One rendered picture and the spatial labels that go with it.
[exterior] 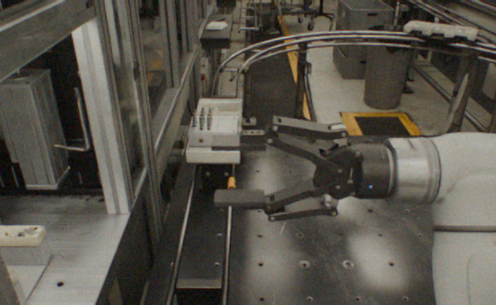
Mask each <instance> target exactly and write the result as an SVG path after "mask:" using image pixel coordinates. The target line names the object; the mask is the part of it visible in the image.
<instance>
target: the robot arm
mask: <svg viewBox="0 0 496 305"><path fill-rule="evenodd" d="M286 134H289V135H294V136H305V137H310V138H316V139H321V140H330V141H332V142H333V143H337V144H335V145H334V146H332V147H330V148H328V149H325V148H322V147H319V146H318V145H315V144H314V145H310V144H307V143H305V142H302V141H300V140H298V139H297V138H294V137H292V136H288V135H286ZM347 136H348V131H347V129H346V127H345V125H344V124H343V123H330V124H323V123H312V122H307V120H302V119H291V118H286V117H281V116H275V115H273V116H271V117H270V119H269V125H268V126H267V127H265V129H264V130H243V131H241V132H240V134H239V135H213V136H212V142H211V151H266V145H270V146H272V147H274V148H279V149H281V150H283V151H286V152H288V153H292V154H294V155H297V156H299V157H302V159H305V160H308V161H310V162H311V163H313V164H315V166H316V169H315V172H314V176H311V178H308V179H307V180H306V181H305V182H301V183H298V184H297V185H293V186H289V187H286V188H285V189H282V190H278V191H275V192H273V193H270V194H268V195H266V196H265V190H215V200H214V206H215V207H241V208H242V209H262V210H264V213H265V214H266V215H267V216H268V220H269V221H270V222H275V221H282V220H288V219H300V218H306V217H311V216H319V215H325V216H331V217H336V216H337V215H338V214H339V212H338V209H337V207H338V205H339V202H340V200H342V199H344V198H349V196H351V198H357V199H384V200H385V201H386V202H387V203H388V204H417V205H426V204H428V206H429V209H430V212H431V217H432V222H433V229H434V242H433V250H432V270H433V279H434V287H435V293H436V303H437V305H496V135H495V134H493V133H485V132H455V133H447V134H443V135H441V136H439V137H435V138H427V139H425V138H416V139H388V140H386V141H385V142H384V143H383V144H349V143H347V138H346V137H347ZM315 186H317V187H315ZM323 194H329V195H330V198H328V197H324V199H322V198H318V197H320V196H323ZM306 198H317V199H310V200H304V199H306ZM302 200H304V201H302Z"/></svg>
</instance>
